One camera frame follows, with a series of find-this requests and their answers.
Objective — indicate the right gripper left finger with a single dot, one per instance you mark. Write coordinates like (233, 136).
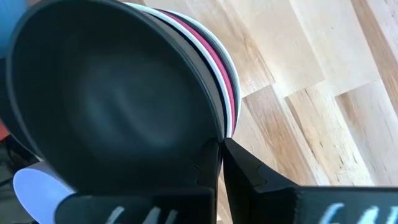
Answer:
(205, 186)

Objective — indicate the blue bowl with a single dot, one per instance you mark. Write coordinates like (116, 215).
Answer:
(9, 25)

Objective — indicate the white bowl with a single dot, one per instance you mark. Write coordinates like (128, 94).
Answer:
(231, 62)
(203, 57)

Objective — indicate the black bowl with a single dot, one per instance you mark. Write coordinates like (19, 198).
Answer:
(224, 62)
(118, 99)
(4, 99)

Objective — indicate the red bowl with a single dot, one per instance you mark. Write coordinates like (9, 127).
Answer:
(2, 130)

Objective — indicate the lavender bowl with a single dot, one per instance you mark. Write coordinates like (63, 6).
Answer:
(37, 193)

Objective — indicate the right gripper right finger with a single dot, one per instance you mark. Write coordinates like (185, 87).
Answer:
(248, 186)

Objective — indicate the magenta bowl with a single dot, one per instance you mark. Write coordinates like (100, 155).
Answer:
(215, 59)

